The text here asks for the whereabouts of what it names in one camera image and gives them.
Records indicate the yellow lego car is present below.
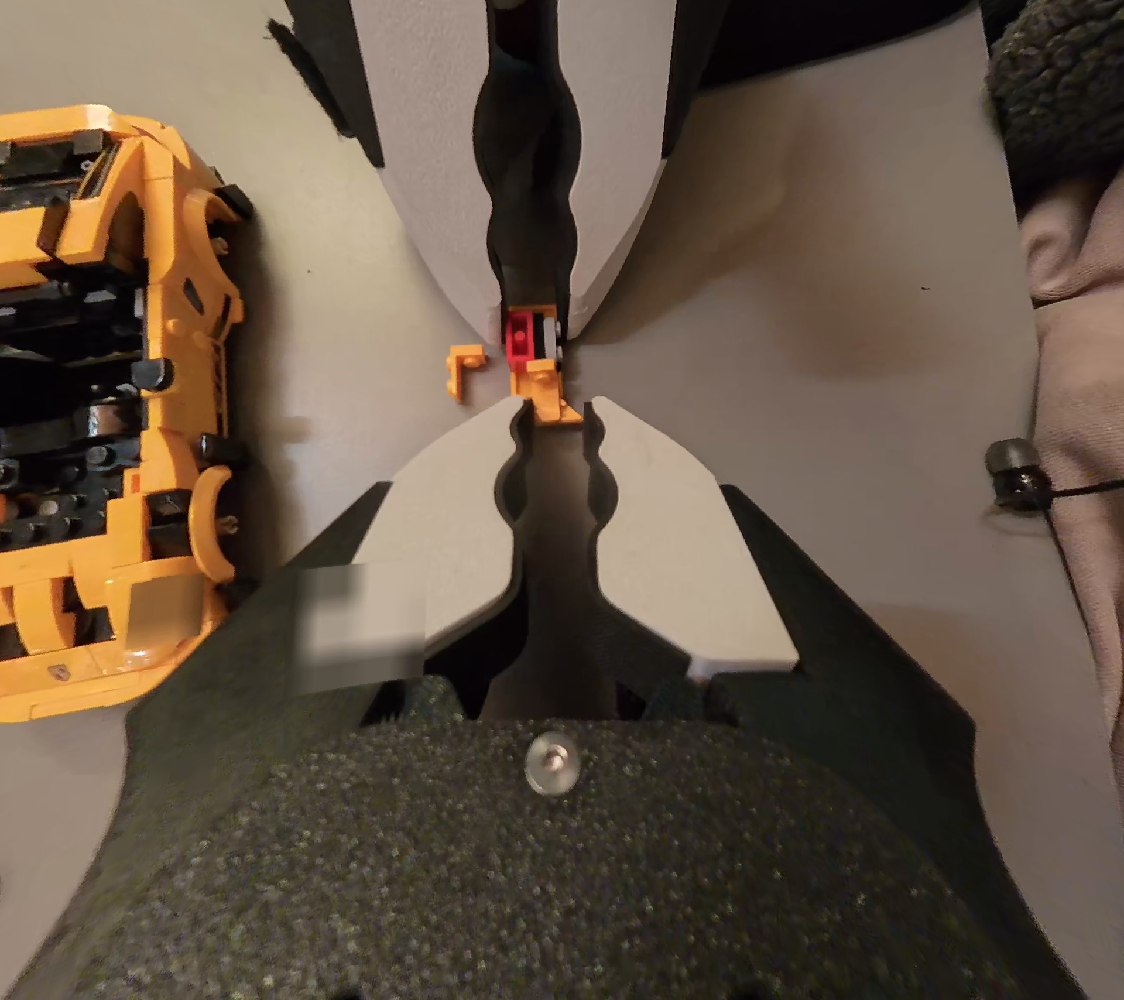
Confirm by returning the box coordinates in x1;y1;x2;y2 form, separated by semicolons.
0;104;256;724

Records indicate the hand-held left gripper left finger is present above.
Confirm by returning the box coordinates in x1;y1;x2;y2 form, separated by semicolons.
351;396;534;659

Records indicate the thin black earphone cable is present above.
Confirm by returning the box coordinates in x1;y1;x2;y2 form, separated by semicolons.
983;438;1124;641

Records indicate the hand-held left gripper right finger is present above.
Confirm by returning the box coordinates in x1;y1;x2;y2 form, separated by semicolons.
584;396;800;680

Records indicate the orange plate with red brick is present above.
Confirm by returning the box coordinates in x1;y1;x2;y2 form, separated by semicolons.
503;303;565;404

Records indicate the beige sweatshirt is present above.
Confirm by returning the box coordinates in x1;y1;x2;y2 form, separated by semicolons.
1019;170;1124;764

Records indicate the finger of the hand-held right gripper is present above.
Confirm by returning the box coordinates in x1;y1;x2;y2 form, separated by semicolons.
330;0;510;343
553;0;686;343

